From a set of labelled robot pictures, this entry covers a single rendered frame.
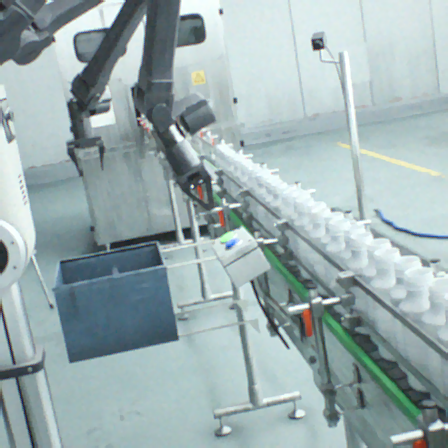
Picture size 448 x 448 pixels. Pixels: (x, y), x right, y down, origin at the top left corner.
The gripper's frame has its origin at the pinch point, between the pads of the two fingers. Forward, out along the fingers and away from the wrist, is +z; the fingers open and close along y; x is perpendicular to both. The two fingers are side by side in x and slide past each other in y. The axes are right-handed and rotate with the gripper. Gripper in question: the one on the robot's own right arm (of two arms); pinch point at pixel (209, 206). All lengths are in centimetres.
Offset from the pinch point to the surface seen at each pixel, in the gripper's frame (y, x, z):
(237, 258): -10.0, 0.8, 9.5
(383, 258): -51, -16, 8
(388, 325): -52, -12, 17
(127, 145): 469, 15, 30
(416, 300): -63, -15, 11
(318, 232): -16.0, -14.7, 11.5
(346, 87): 127, -71, 16
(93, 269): 81, 38, 17
